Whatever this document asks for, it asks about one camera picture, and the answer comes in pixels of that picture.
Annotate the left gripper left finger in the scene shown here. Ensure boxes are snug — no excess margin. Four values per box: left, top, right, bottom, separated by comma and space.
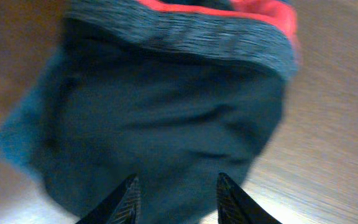
76, 174, 140, 224

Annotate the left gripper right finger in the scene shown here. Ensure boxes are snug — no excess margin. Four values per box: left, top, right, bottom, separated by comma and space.
216, 172, 282, 224

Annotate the black leggings red grey waistband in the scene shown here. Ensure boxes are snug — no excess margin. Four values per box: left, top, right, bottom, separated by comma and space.
0, 0, 298, 223

